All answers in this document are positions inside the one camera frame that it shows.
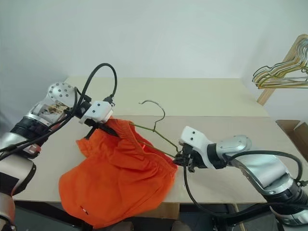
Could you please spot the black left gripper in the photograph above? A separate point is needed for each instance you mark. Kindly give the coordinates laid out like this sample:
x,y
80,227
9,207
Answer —
x,y
95,126

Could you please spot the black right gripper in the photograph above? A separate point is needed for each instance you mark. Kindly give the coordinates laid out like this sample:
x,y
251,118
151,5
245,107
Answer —
x,y
191,156

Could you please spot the orange cloth garment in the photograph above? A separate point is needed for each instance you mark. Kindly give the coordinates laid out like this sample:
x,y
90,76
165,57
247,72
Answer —
x,y
115,178

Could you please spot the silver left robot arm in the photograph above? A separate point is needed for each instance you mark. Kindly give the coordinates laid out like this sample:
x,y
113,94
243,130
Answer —
x,y
29,142

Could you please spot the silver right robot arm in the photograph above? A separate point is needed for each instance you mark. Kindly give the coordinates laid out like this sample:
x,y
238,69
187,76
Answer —
x,y
264,168

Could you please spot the wooden rack frame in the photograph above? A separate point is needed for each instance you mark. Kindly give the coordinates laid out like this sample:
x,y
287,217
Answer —
x,y
267,93

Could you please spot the dark rounded brown shape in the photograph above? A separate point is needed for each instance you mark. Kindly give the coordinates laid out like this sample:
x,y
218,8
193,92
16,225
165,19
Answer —
x,y
181,226

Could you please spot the open cardboard box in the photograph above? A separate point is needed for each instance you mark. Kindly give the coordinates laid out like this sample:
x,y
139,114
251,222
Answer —
x,y
297,134

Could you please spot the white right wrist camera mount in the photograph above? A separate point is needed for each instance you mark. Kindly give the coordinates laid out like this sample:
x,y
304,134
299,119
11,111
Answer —
x,y
195,140

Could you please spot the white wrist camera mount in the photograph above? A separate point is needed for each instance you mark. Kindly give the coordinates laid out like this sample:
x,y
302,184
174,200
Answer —
x,y
195,140
98,111

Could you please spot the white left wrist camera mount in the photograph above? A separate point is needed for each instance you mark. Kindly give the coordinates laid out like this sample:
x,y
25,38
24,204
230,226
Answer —
x,y
98,111

